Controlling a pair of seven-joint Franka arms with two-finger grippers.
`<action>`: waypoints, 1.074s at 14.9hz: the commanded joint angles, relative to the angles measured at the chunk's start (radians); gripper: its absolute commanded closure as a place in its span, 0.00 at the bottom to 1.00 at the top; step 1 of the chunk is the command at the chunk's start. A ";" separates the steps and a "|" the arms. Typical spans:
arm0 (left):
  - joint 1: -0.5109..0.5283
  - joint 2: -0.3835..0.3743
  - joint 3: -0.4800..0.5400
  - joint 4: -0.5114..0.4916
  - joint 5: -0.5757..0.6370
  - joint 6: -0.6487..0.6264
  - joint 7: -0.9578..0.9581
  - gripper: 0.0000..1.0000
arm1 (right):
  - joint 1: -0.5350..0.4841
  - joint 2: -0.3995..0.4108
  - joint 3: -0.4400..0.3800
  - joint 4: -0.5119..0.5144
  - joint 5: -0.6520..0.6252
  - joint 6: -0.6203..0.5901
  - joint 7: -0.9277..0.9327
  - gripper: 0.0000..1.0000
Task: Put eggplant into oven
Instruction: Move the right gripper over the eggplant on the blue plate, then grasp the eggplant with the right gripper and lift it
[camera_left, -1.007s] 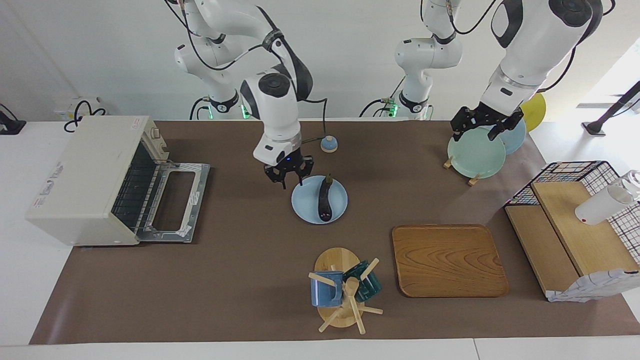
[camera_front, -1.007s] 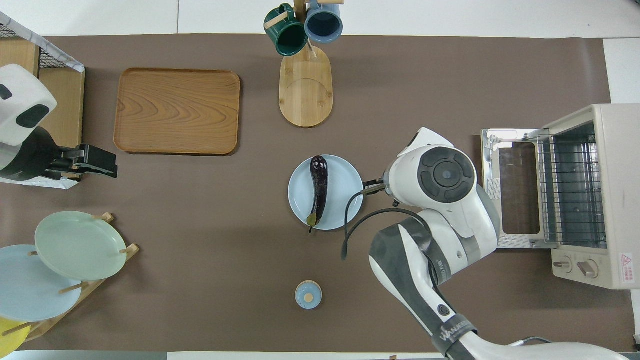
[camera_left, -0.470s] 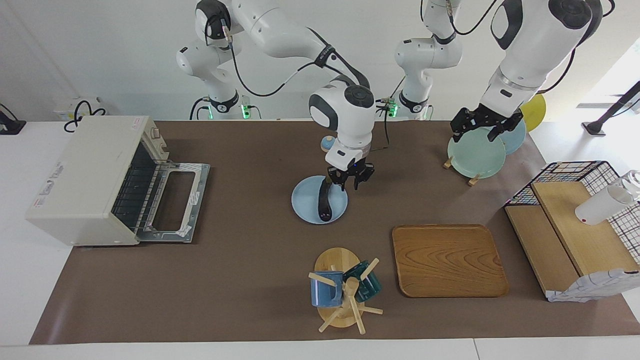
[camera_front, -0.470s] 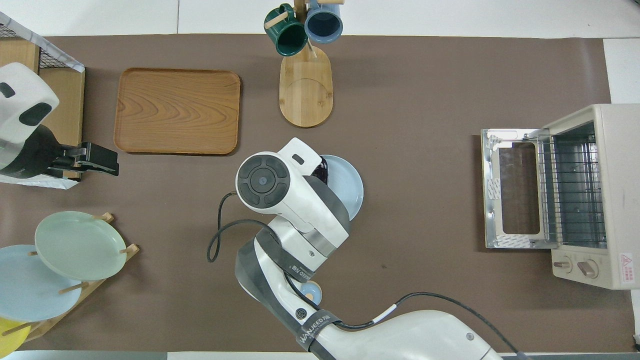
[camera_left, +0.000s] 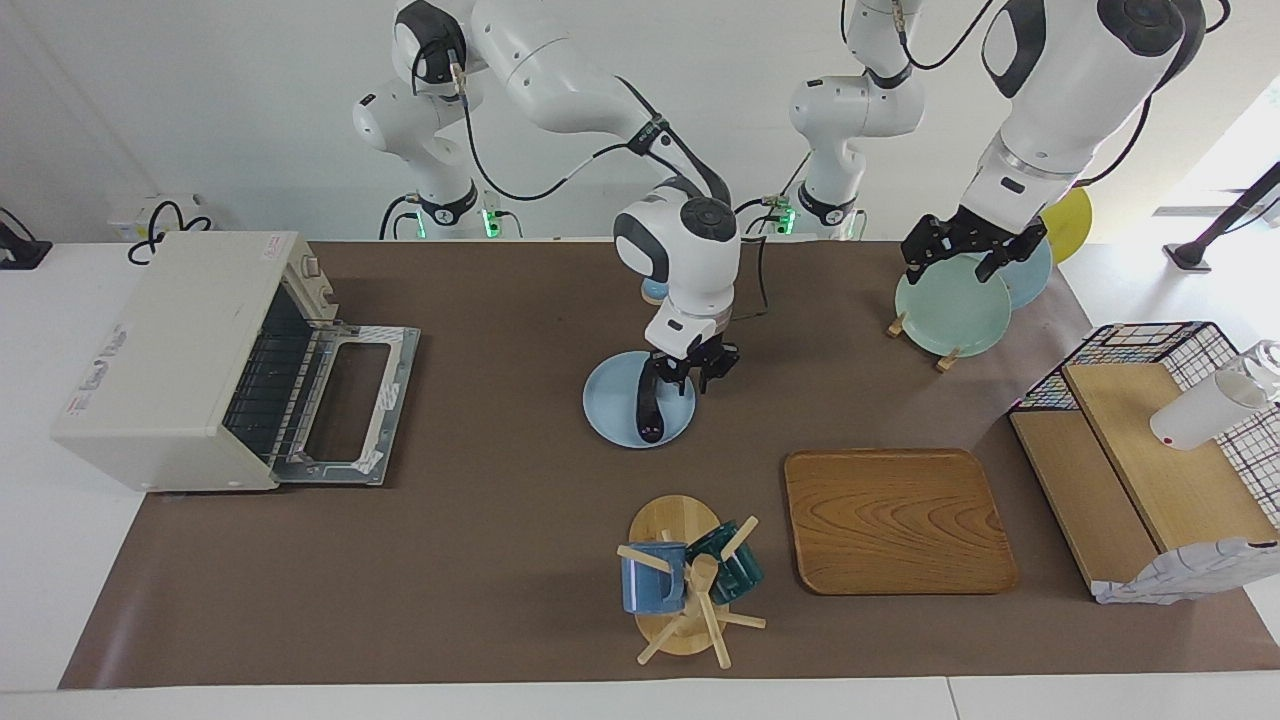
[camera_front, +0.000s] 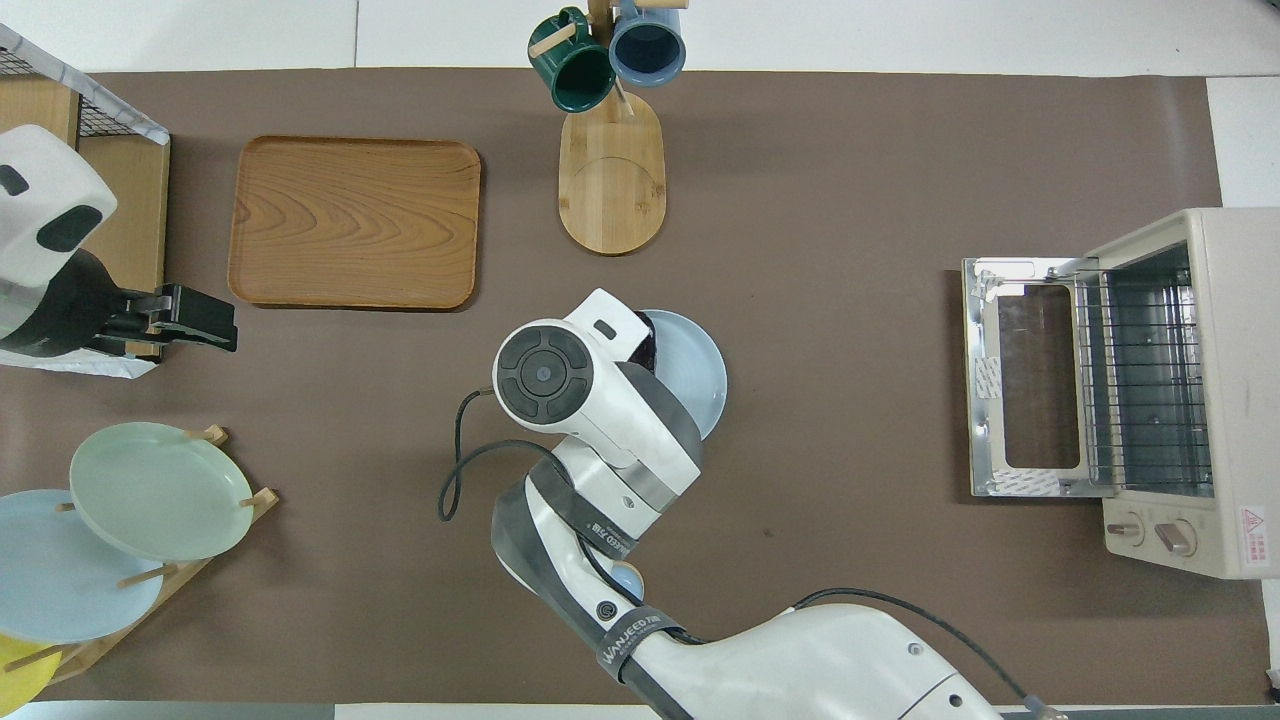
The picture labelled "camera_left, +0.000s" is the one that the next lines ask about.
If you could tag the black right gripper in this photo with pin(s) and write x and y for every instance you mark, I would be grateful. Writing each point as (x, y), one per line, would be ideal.
(700, 352)

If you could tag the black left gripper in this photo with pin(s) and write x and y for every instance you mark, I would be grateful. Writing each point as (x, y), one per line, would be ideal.
(965, 235)

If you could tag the dark purple eggplant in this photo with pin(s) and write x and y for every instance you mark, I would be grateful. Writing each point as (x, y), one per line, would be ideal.
(652, 420)

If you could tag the cream toaster oven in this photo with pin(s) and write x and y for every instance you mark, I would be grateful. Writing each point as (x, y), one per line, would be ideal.
(170, 350)

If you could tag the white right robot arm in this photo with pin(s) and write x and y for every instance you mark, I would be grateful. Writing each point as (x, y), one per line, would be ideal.
(560, 70)

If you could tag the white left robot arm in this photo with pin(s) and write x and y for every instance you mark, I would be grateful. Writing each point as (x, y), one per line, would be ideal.
(1060, 90)

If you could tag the pale green racked plate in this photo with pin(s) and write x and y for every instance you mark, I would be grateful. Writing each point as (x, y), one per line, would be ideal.
(950, 315)

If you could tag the light blue racked plate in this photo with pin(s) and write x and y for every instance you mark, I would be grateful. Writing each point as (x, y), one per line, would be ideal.
(1030, 280)

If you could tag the wooden plate rack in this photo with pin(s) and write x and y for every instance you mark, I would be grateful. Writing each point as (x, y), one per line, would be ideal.
(896, 325)

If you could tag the small blue call bell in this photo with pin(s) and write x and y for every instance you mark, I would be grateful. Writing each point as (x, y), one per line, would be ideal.
(650, 293)

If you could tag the yellow racked plate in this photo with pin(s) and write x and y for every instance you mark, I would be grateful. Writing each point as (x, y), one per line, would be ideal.
(1068, 220)

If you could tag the wooden mug tree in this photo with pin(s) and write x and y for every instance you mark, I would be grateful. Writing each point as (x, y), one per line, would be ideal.
(672, 520)

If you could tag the dark green ceramic mug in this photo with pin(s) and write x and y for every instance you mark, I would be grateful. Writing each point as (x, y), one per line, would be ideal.
(740, 575)

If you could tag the blue ceramic mug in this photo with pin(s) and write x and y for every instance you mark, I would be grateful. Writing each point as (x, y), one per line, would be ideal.
(650, 590)

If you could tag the black stand with pole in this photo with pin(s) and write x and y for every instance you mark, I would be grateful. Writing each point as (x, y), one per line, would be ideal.
(1195, 252)

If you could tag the wooden serving tray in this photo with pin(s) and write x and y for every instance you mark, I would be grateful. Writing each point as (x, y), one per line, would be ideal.
(890, 520)

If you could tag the wooden step shelf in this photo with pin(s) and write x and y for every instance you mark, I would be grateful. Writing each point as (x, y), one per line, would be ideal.
(1120, 480)

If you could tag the white cup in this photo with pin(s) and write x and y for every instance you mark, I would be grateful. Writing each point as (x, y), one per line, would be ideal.
(1200, 415)

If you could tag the brown table mat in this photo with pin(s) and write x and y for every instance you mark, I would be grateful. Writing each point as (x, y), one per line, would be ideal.
(450, 560)

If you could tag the white patterned cloth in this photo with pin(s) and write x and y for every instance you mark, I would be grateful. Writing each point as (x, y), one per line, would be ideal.
(1180, 575)

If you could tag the black desk clamp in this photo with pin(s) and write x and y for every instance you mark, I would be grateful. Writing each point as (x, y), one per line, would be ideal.
(20, 250)

